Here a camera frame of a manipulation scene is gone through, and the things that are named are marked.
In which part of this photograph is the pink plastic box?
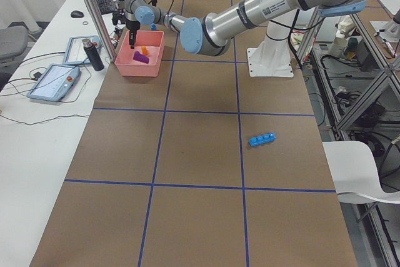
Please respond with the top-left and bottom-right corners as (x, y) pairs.
(114, 31), (164, 77)

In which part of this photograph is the white chair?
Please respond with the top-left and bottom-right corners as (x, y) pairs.
(322, 141), (399, 207)

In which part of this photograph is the far teach pendant tablet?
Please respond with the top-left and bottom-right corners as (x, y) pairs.
(62, 36), (102, 65)

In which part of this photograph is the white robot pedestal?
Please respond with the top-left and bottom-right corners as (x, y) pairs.
(246, 21), (294, 78)

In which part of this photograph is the purple toy block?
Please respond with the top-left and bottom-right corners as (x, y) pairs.
(133, 51), (149, 64)

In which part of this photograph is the teach pendant tablet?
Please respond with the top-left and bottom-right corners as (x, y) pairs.
(62, 36), (102, 65)
(27, 64), (81, 102)

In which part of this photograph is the aluminium frame post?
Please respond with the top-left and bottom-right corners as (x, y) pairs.
(84, 0), (116, 63)

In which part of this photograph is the near teach pendant tablet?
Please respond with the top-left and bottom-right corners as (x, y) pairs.
(27, 64), (81, 102)

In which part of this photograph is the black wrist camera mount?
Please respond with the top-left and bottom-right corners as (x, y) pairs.
(112, 9), (126, 26)

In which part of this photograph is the cloth bag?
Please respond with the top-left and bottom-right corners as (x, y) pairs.
(335, 15), (356, 39)

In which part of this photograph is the black computer mouse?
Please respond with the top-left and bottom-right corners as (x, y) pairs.
(70, 10), (84, 19)

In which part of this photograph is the black water bottle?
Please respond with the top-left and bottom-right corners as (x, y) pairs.
(82, 38), (104, 71)

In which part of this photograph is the long blue toy block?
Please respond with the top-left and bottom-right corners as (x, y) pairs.
(248, 132), (276, 147)

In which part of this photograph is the orange toy block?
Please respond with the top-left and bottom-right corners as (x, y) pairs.
(141, 46), (149, 56)

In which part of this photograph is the black keyboard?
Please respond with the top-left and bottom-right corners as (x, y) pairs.
(96, 0), (116, 15)

